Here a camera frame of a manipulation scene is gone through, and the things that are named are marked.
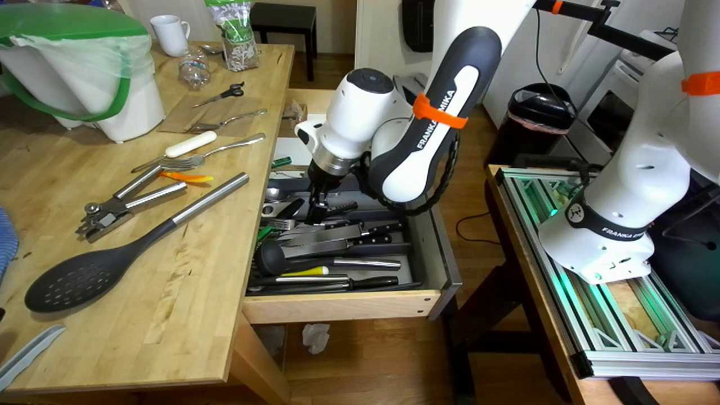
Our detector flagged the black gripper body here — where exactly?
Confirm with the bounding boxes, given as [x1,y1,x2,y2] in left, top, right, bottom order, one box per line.
[303,164,350,203]

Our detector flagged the long black handled knife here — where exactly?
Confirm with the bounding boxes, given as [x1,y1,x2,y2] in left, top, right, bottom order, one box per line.
[251,274,400,294]

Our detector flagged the orange cable strap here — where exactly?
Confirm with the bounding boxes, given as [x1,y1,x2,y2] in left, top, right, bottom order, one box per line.
[411,90,471,133]
[679,69,720,98]

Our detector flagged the black stool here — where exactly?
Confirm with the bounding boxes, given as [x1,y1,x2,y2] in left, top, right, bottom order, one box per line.
[248,0,320,83]

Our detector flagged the black handled scissors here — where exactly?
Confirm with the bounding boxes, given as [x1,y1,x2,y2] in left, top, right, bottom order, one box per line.
[195,81,248,107]

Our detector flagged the small wooden block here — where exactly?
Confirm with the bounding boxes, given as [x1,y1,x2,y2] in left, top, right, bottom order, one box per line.
[277,98,311,139]

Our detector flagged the black bin pink liner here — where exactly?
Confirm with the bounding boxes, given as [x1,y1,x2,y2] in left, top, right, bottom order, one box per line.
[493,81,580,168]

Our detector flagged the blue cloth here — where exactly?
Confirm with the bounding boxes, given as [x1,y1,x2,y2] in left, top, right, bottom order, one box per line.
[0,206,21,284]

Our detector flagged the black mounting bar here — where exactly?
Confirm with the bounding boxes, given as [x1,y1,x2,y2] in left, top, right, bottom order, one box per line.
[533,0,677,63]

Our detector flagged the black wall-hung object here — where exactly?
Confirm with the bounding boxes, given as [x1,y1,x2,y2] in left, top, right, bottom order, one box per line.
[400,0,437,54]

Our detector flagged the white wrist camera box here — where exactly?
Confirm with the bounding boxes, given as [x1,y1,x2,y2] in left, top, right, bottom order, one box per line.
[292,117,331,157]

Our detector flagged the orange peeler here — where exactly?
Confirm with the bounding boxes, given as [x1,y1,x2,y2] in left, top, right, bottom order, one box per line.
[157,168,215,186]

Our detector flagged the clear plastic bag green top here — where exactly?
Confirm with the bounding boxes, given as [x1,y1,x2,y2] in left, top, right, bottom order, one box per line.
[202,0,264,75]

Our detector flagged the clear glass jar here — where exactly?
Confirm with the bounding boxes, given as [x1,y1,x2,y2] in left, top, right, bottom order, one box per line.
[177,50,213,90]

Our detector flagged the white mug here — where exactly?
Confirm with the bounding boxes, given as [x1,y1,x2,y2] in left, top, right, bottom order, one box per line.
[149,14,193,58]

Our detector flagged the grey cutlery tray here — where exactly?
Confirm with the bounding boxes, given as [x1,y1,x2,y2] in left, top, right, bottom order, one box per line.
[245,168,422,296]

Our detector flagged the wooden pull-out drawer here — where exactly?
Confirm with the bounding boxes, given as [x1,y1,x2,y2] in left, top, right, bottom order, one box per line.
[240,88,464,327]

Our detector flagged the white bag green trim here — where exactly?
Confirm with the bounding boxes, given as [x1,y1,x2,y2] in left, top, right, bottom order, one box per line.
[0,4,167,144]

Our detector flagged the yellow handled utensil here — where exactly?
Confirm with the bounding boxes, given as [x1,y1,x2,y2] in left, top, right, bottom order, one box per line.
[277,264,332,282]

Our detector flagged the crumpled white paper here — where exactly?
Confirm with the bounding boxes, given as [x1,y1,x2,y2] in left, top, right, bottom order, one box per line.
[299,321,332,356]

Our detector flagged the black riveted handle knife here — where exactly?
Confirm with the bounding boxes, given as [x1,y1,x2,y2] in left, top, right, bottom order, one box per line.
[299,218,405,250]

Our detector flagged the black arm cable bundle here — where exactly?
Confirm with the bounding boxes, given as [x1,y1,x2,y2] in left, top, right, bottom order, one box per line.
[357,133,461,218]

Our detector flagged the thin floor cable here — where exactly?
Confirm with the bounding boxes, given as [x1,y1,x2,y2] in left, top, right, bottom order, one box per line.
[455,212,501,246]

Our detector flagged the black slotted spoon silver handle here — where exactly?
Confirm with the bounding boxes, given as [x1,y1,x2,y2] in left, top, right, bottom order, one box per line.
[23,171,251,315]

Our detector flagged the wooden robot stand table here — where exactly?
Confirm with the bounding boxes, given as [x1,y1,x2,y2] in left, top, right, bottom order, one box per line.
[484,161,720,405]

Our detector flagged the grey flat utensil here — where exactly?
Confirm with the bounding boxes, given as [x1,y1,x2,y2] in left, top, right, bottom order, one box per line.
[0,321,68,394]

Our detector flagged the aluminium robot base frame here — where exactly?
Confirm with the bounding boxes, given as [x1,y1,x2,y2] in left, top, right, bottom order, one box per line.
[498,164,720,381]

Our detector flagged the black ladle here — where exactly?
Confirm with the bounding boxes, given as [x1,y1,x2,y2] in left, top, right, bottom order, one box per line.
[256,240,405,276]

